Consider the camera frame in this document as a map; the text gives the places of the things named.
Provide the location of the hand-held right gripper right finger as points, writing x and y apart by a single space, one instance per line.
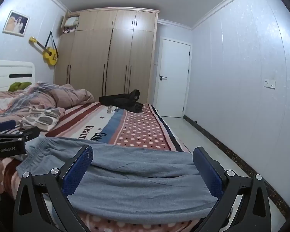
207 171

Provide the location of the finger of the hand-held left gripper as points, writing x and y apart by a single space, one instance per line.
30 133
6 125

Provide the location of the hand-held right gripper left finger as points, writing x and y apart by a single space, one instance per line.
78 171

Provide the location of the grey-blue pants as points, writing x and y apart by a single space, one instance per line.
135 186

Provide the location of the beige pillow with grey spots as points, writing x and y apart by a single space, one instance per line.
43 119

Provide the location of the dark skirting board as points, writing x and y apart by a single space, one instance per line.
232 152

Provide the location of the green pillow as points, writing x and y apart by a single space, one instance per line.
19 86

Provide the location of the pink quilt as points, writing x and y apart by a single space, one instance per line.
62 94

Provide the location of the white headboard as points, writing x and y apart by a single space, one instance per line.
12 69

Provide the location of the printed striped dotted bed blanket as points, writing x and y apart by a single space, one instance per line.
140 130

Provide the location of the yellow ukulele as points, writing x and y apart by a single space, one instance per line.
49 54

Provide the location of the black clothes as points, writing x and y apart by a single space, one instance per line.
120 100

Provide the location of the white door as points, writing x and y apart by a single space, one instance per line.
174 89

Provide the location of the light wooden wardrobe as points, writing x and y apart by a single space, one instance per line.
94 60

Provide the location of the white folded bedding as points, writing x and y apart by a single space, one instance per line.
71 21

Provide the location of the framed wall picture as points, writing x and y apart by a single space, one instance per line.
16 23

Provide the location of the white wall socket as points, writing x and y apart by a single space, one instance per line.
269 83

